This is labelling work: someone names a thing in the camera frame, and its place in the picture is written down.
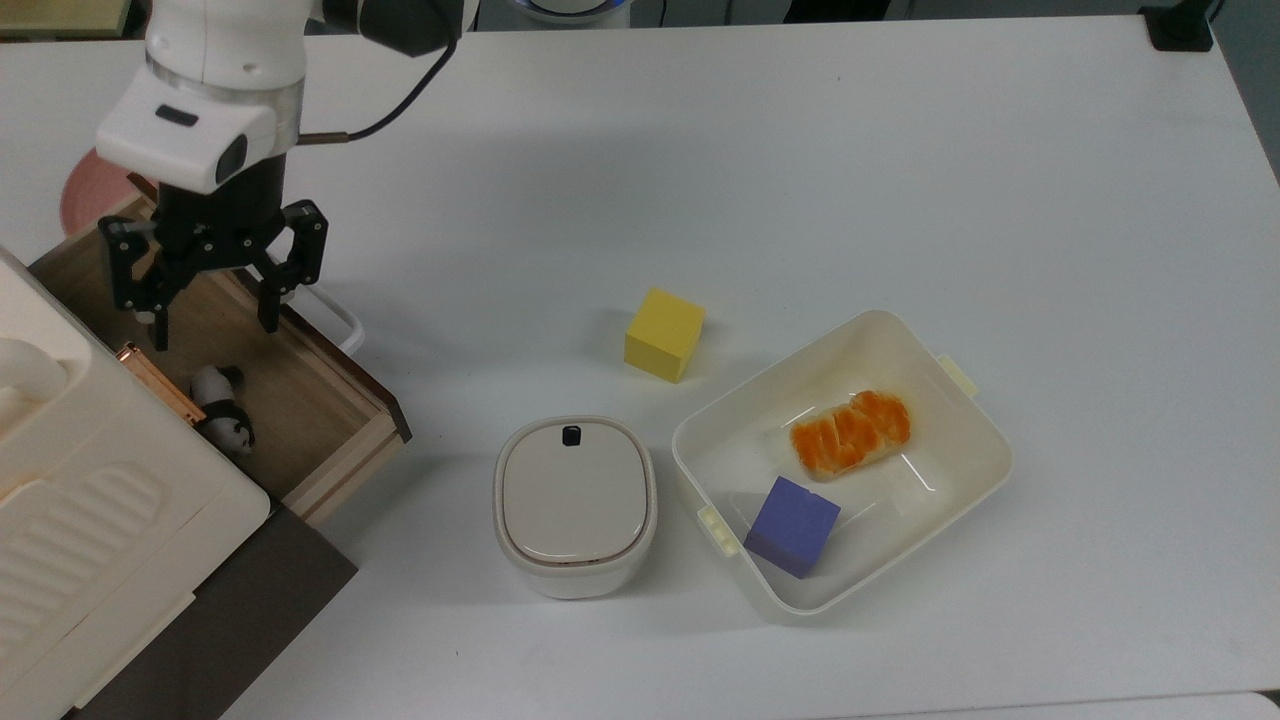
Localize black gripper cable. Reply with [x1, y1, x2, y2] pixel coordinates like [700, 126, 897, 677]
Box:
[298, 35, 463, 146]

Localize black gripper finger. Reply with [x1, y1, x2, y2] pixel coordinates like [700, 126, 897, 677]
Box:
[250, 200, 329, 334]
[98, 215, 187, 351]

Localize white drawer handle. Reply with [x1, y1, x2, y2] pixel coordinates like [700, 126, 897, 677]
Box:
[285, 282, 363, 356]

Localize pink plate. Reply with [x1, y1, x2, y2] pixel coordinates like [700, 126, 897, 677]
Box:
[60, 148, 161, 236]

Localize open cream plastic container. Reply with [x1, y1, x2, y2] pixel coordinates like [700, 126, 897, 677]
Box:
[671, 309, 1014, 619]

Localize yellow foam cube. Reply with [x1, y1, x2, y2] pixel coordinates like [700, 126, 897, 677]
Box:
[624, 288, 707, 384]

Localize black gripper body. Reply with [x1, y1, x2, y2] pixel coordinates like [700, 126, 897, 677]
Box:
[150, 150, 293, 274]

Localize small panda toy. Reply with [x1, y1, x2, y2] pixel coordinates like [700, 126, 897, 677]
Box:
[190, 364, 257, 459]

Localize orange toy bread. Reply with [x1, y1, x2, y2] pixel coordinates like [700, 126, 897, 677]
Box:
[789, 389, 913, 483]

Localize white blue round base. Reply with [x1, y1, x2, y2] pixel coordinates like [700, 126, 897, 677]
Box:
[510, 0, 633, 28]

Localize small cream lidded bin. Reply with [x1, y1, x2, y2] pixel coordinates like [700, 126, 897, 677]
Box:
[492, 415, 659, 601]

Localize cream plastic storage box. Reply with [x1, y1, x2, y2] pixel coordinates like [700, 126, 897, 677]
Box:
[0, 245, 273, 720]

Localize light wooden board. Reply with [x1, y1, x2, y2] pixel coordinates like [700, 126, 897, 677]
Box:
[0, 0, 131, 39]

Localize purple foam cube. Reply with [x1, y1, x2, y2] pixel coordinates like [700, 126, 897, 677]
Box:
[743, 476, 842, 580]

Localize open wooden drawer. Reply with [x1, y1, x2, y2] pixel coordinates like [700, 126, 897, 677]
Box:
[28, 190, 413, 529]

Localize black mount block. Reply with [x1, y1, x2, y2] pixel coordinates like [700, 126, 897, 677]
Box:
[1140, 0, 1216, 53]

